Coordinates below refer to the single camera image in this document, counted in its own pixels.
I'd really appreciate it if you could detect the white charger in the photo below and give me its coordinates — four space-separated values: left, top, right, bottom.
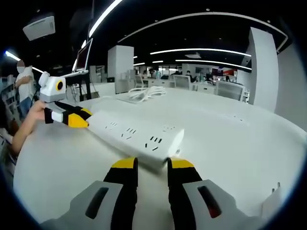
261 182 283 220

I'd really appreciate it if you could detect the black laptop stand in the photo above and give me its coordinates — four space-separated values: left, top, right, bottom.
64 73 100 101

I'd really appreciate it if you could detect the white power strip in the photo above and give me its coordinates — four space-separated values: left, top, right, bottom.
86 109 185 170

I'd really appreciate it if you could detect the person's left hand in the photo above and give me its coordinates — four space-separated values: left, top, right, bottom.
28 100 48 122

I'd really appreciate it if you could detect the dark hanging ceiling panel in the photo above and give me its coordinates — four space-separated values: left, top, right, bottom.
69 7 94 47

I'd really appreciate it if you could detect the white storage shelf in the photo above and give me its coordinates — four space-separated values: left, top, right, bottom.
0 74 21 125

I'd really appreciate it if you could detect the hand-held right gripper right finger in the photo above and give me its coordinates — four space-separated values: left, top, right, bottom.
167 157 268 230

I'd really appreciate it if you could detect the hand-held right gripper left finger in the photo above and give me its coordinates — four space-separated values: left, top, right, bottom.
39 157 139 230

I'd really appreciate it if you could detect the white ceiling air conditioner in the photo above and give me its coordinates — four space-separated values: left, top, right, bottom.
23 15 56 42

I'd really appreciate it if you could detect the white power strip cable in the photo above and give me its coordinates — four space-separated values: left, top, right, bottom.
128 86 166 103

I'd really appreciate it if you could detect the long ceiling light strip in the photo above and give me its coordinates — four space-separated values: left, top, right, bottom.
88 0 123 38

